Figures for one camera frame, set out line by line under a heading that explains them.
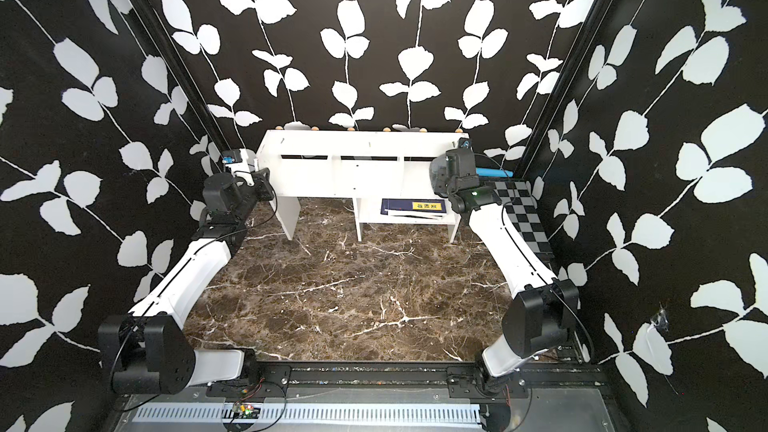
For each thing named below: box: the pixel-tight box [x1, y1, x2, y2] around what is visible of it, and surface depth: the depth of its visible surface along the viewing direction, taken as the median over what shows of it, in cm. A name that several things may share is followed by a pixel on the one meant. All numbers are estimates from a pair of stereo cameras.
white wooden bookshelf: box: [256, 130, 468, 242], surface depth 88 cm
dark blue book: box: [380, 198, 447, 218], surface depth 94 cm
